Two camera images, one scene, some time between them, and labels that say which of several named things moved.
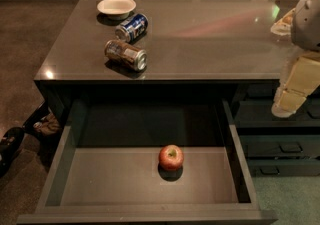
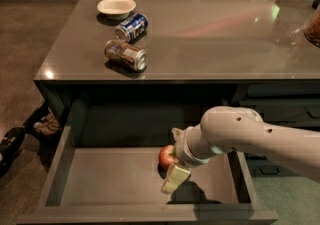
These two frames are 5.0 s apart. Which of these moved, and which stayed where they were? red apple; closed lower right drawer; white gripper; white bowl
Moved: white gripper
Stayed: white bowl; red apple; closed lower right drawer
